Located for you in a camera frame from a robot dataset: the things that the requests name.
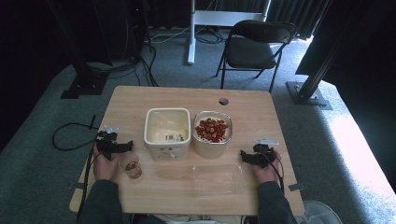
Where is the clear container with berries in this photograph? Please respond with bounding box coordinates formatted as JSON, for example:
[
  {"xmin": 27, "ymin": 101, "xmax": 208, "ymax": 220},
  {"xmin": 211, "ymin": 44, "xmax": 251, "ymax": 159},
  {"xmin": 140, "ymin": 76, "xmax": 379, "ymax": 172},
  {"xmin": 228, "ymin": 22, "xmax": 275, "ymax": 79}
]
[{"xmin": 191, "ymin": 109, "xmax": 234, "ymax": 161}]

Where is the black looped floor cable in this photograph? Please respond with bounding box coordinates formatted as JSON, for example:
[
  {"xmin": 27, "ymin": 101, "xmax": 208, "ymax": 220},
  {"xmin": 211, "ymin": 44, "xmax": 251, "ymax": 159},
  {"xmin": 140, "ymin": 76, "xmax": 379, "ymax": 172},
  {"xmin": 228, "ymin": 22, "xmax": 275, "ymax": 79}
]
[{"xmin": 51, "ymin": 114, "xmax": 100, "ymax": 152}]

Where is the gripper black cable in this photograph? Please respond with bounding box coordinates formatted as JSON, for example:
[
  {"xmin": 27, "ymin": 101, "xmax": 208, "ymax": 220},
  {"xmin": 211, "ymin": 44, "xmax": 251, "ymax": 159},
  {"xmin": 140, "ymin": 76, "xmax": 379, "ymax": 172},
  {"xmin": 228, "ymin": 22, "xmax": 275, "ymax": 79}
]
[
  {"xmin": 262, "ymin": 148, "xmax": 286, "ymax": 194},
  {"xmin": 76, "ymin": 146, "xmax": 100, "ymax": 221}
]

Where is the white desk frame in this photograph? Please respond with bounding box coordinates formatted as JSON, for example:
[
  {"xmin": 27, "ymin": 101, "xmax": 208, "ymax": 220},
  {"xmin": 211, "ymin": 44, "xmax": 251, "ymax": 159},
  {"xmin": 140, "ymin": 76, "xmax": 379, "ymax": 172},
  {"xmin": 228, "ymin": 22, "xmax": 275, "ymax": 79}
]
[{"xmin": 186, "ymin": 0, "xmax": 273, "ymax": 66}]

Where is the dark curtain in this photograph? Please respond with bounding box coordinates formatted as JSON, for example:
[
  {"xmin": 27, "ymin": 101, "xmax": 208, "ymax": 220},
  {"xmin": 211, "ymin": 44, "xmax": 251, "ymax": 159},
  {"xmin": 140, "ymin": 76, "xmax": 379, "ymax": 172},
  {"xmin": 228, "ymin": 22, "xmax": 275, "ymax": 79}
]
[{"xmin": 266, "ymin": 0, "xmax": 332, "ymax": 41}]

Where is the person's left hand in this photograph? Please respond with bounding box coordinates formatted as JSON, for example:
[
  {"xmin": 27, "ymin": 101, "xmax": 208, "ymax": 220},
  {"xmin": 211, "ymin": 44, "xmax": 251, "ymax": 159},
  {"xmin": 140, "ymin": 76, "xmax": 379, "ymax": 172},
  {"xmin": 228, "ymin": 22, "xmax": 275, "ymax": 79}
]
[{"xmin": 92, "ymin": 145, "xmax": 122, "ymax": 182}]

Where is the black metal stand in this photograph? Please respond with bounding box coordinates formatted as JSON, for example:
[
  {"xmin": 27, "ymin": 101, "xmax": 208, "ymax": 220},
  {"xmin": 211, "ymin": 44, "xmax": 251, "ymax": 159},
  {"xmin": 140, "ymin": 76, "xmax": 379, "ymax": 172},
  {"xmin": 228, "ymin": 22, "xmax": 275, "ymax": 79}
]
[
  {"xmin": 46, "ymin": 0, "xmax": 110, "ymax": 100},
  {"xmin": 285, "ymin": 0, "xmax": 353, "ymax": 111}
]

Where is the white square plastic container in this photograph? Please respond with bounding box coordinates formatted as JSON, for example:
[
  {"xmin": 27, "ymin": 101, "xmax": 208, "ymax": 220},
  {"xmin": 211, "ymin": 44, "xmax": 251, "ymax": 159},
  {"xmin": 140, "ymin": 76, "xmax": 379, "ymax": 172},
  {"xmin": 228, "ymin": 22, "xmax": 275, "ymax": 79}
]
[{"xmin": 142, "ymin": 107, "xmax": 192, "ymax": 162}]

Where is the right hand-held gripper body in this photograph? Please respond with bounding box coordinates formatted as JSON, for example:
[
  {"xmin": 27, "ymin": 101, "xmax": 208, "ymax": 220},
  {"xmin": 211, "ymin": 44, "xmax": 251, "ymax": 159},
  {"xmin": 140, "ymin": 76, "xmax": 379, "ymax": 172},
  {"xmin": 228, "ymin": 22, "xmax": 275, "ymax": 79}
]
[{"xmin": 252, "ymin": 138, "xmax": 280, "ymax": 169}]

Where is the pile of dried red berries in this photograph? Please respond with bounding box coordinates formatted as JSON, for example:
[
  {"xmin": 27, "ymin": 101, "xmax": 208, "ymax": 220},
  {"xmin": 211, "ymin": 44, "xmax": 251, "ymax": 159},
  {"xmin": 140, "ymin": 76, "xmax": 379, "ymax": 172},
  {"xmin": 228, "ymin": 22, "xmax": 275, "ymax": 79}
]
[{"xmin": 194, "ymin": 117, "xmax": 230, "ymax": 144}]

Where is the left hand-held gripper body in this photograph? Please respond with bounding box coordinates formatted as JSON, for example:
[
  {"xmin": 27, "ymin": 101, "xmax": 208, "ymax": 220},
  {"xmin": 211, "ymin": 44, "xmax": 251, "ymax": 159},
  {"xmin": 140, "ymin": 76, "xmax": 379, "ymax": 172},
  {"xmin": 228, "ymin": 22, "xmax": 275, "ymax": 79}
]
[{"xmin": 95, "ymin": 124, "xmax": 120, "ymax": 157}]

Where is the white round bin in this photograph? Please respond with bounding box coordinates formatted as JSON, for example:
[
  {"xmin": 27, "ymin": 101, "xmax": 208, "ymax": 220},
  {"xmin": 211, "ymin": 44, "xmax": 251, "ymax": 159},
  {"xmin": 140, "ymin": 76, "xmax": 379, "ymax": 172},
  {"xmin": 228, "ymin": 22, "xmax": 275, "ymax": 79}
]
[{"xmin": 293, "ymin": 200, "xmax": 344, "ymax": 224}]

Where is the person's right hand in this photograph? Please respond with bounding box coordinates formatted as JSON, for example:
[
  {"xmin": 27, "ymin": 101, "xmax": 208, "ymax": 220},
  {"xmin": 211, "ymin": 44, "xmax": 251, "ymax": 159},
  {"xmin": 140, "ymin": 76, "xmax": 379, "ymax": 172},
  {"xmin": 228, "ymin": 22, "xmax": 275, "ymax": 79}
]
[{"xmin": 251, "ymin": 150, "xmax": 283, "ymax": 185}]

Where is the clear plastic lid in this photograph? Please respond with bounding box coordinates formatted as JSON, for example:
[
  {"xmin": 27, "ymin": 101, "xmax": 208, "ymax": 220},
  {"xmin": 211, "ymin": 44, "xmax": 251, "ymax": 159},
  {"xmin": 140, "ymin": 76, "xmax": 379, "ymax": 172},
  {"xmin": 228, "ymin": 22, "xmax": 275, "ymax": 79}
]
[{"xmin": 191, "ymin": 163, "xmax": 246, "ymax": 198}]

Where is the black folding chair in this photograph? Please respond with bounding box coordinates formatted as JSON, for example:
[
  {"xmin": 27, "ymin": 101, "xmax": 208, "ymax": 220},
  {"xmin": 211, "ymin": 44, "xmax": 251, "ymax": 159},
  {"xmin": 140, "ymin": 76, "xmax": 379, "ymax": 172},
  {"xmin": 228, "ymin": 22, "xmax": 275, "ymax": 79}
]
[{"xmin": 215, "ymin": 19, "xmax": 299, "ymax": 94}]

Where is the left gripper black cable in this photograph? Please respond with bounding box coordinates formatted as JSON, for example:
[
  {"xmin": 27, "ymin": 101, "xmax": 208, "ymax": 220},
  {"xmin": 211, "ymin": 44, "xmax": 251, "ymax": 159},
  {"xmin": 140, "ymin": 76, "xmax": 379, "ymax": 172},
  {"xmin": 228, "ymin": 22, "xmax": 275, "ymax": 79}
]
[{"xmin": 76, "ymin": 146, "xmax": 100, "ymax": 221}]

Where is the white floor cable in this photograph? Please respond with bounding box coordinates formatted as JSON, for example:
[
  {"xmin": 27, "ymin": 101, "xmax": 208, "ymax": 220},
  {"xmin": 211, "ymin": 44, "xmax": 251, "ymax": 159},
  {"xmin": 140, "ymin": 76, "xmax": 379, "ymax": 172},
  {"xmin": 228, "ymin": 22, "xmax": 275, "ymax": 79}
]
[{"xmin": 145, "ymin": 25, "xmax": 191, "ymax": 45}]

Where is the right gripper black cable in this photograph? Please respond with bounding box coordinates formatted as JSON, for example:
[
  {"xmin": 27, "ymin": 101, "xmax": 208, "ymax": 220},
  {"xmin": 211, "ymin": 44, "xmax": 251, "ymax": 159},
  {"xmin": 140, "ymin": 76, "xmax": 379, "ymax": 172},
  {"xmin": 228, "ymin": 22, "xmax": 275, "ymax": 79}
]
[{"xmin": 262, "ymin": 148, "xmax": 286, "ymax": 194}]

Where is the bundle of black floor cables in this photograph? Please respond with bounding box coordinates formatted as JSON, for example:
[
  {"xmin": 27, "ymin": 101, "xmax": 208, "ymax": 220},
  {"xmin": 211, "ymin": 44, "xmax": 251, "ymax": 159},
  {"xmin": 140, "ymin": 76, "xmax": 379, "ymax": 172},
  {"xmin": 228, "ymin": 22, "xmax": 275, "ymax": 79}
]
[{"xmin": 86, "ymin": 18, "xmax": 161, "ymax": 88}]

